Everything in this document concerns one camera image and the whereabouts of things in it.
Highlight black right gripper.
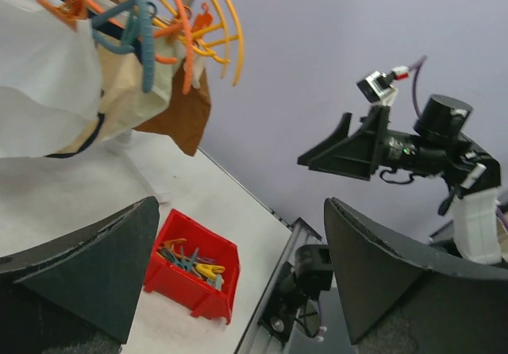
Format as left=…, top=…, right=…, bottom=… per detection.
left=298, top=106, right=437, bottom=181

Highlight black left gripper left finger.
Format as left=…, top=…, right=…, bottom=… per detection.
left=1, top=196, right=160, bottom=344

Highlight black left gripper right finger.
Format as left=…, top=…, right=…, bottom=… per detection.
left=324, top=198, right=507, bottom=344

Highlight brown underwear cream waistband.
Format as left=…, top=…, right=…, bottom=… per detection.
left=134, top=67, right=211, bottom=156

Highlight yellow hanger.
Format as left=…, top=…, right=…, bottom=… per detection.
left=112, top=0, right=224, bottom=70
left=192, top=0, right=244, bottom=87

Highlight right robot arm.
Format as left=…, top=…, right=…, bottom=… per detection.
left=298, top=94, right=502, bottom=264

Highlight beige underwear navy trim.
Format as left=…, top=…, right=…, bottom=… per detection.
left=49, top=38, right=179, bottom=159

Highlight white underwear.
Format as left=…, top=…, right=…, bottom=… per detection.
left=1, top=0, right=102, bottom=158

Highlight blue-grey hanger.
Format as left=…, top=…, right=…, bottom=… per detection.
left=91, top=0, right=155, bottom=93

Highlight orange hanger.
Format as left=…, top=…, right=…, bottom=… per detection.
left=36, top=0, right=197, bottom=94

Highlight red plastic bin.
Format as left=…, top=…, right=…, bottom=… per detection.
left=144, top=210, right=241, bottom=324

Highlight clothespins in bin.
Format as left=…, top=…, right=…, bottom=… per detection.
left=156, top=238, right=225, bottom=291

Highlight white clothes rack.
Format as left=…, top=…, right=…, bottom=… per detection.
left=106, top=42, right=204, bottom=205

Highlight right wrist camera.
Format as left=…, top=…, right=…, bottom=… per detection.
left=356, top=71, right=398, bottom=106

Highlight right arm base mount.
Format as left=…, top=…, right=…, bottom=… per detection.
left=259, top=244, right=333, bottom=344

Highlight aluminium rail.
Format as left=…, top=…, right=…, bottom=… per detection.
left=236, top=204, right=355, bottom=353

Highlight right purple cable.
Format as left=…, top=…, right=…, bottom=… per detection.
left=392, top=55, right=508, bottom=228

